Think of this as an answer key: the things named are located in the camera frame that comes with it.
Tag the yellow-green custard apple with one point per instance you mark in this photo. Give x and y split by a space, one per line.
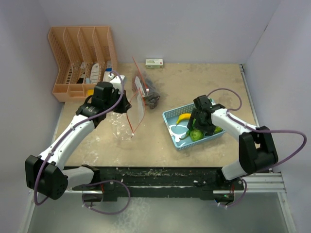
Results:
217 130

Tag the green custard apple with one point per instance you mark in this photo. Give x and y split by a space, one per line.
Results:
196 135

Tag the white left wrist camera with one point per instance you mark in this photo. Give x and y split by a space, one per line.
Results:
115 81

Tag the yellow banana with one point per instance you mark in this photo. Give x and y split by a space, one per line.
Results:
182 117

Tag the yellow block in organizer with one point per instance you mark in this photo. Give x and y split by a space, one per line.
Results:
90 92

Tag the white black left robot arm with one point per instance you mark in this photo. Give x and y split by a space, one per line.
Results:
45 173

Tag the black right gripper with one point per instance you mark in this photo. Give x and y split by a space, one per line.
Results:
209 130

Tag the black metal base frame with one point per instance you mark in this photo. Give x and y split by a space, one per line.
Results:
204 183

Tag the aluminium rail frame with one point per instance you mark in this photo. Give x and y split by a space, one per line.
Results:
258 102

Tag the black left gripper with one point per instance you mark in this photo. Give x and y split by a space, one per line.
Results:
125 105

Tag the small green white box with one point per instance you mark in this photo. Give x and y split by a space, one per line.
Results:
153 63

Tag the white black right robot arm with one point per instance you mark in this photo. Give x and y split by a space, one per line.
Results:
256 146

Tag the white bottle in organizer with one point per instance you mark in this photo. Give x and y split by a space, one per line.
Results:
94 75

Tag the green chili pepper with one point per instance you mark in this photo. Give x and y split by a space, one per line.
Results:
188 131

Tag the white blue box in organizer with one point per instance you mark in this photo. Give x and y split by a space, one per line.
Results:
106 77

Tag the clear zip top bag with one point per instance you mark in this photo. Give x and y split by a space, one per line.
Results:
124 126
145 85

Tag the orange plastic file organizer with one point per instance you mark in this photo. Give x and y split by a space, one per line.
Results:
77 49

